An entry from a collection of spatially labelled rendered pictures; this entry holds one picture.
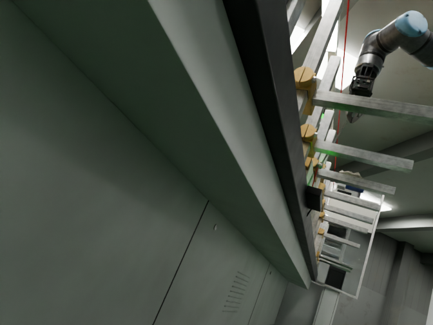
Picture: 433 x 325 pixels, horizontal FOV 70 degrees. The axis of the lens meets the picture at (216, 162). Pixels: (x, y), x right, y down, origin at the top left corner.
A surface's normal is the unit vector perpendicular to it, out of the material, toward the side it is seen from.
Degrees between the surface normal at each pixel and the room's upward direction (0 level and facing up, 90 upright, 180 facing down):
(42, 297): 90
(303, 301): 90
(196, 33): 90
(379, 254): 90
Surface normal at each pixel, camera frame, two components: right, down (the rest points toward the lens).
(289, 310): -0.30, -0.43
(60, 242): 0.87, 0.26
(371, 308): 0.19, -0.24
